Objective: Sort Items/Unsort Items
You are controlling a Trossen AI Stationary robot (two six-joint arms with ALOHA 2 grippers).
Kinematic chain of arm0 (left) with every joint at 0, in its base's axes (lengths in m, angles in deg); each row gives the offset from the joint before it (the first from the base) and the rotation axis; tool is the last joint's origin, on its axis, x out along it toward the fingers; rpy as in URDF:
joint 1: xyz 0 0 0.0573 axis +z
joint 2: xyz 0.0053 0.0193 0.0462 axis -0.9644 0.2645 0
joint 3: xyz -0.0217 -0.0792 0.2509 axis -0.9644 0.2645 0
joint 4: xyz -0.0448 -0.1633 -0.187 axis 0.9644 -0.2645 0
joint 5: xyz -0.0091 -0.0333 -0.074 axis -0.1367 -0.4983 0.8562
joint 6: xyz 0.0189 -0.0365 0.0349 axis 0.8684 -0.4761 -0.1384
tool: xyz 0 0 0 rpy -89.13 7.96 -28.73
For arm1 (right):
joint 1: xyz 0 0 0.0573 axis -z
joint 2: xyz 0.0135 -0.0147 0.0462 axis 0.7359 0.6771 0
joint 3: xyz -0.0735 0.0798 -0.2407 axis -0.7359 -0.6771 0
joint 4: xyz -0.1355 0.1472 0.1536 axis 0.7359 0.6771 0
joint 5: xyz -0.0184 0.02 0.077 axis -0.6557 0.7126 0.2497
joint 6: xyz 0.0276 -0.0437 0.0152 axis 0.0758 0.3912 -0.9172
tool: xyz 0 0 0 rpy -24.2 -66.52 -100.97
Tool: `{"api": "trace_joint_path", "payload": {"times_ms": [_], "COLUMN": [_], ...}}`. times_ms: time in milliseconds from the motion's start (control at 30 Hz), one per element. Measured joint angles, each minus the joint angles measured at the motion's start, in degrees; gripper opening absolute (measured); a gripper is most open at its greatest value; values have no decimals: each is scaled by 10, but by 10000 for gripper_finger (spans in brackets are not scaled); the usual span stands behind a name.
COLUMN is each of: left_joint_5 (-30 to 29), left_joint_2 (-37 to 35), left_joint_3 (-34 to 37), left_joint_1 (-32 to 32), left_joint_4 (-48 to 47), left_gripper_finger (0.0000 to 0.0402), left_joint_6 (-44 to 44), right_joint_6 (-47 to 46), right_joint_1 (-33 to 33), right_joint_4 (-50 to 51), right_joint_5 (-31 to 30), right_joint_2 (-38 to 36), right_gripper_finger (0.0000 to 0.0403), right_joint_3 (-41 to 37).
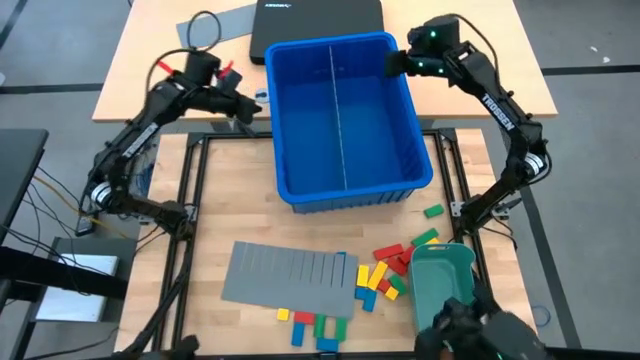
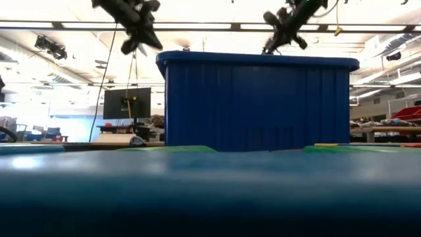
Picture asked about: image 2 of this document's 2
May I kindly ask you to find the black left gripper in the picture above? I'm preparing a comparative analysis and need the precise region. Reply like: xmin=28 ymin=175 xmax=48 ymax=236
xmin=126 ymin=0 xmax=164 ymax=49

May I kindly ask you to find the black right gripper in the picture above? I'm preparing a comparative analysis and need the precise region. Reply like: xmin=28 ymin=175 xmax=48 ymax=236
xmin=272 ymin=0 xmax=329 ymax=50

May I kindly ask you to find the large blue plastic bin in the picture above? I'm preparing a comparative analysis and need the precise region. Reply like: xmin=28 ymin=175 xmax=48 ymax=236
xmin=155 ymin=50 xmax=360 ymax=153

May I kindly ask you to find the yellow hanging plug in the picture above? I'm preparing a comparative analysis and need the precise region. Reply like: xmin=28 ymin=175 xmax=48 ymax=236
xmin=334 ymin=0 xmax=343 ymax=37

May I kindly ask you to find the black computer monitor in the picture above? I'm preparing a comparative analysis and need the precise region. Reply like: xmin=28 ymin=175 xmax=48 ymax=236
xmin=103 ymin=87 xmax=152 ymax=120

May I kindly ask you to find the person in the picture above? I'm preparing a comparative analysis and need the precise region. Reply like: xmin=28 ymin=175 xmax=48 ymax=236
xmin=149 ymin=114 xmax=165 ymax=143

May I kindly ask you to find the dark background table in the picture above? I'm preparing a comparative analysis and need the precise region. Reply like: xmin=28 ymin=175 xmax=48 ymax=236
xmin=97 ymin=124 xmax=152 ymax=135

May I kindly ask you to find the black ceiling spotlight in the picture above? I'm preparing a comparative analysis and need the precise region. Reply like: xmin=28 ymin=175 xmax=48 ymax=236
xmin=386 ymin=51 xmax=403 ymax=63
xmin=34 ymin=35 xmax=69 ymax=61

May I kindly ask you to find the small grey rounded object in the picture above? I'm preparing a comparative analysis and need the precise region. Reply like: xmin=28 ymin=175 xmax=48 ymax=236
xmin=130 ymin=135 xmax=147 ymax=147

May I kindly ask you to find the background work table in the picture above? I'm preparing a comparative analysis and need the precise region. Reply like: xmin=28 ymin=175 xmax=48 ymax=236
xmin=350 ymin=124 xmax=421 ymax=144

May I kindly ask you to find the red plastic tray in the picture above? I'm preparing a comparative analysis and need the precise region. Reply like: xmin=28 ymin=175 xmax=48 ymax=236
xmin=390 ymin=105 xmax=421 ymax=125

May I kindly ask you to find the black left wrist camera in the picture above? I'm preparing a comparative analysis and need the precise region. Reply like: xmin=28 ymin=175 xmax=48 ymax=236
xmin=120 ymin=38 xmax=139 ymax=56

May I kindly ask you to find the black hanging cable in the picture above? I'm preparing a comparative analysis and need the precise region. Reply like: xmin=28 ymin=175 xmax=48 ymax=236
xmin=126 ymin=49 xmax=139 ymax=90
xmin=88 ymin=22 xmax=118 ymax=143

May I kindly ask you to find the black ceiling light rail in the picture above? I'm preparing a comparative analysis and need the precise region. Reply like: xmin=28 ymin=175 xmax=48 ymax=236
xmin=0 ymin=21 xmax=421 ymax=33

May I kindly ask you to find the yellow hanging cable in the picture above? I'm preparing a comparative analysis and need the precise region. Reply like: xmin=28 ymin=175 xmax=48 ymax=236
xmin=124 ymin=97 xmax=136 ymax=134

